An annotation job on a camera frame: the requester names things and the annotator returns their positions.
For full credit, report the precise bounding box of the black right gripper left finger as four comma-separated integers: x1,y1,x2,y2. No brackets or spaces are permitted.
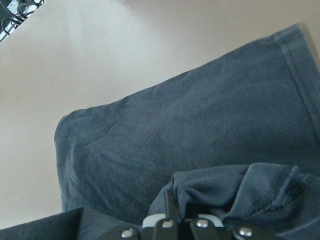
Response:
164,190,181,220

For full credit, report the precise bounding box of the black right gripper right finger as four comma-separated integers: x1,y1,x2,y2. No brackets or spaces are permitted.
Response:
184,203,198,220

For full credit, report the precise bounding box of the black printed t-shirt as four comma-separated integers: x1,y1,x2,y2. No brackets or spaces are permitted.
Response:
0,24,320,240

